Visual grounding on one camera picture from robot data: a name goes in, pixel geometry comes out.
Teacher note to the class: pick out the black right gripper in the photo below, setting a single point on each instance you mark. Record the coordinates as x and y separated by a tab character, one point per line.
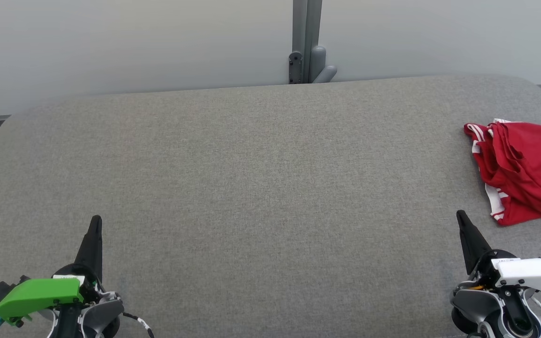
486	270

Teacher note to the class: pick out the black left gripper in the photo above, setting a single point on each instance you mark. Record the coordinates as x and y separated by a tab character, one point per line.
93	288

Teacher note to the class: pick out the red and white jersey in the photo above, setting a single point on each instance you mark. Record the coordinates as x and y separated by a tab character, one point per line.
529	173

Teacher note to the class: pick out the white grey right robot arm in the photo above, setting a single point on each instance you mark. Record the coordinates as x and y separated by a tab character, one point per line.
477	305

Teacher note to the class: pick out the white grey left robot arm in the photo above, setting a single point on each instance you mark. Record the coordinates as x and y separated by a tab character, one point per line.
101	317

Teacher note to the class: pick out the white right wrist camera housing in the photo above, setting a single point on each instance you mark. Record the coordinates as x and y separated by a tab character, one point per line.
533	274

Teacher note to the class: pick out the grey rounded post fitting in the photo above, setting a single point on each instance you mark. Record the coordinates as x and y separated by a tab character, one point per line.
320	63

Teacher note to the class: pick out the dark grey post bracket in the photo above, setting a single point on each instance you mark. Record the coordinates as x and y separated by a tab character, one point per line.
295	65

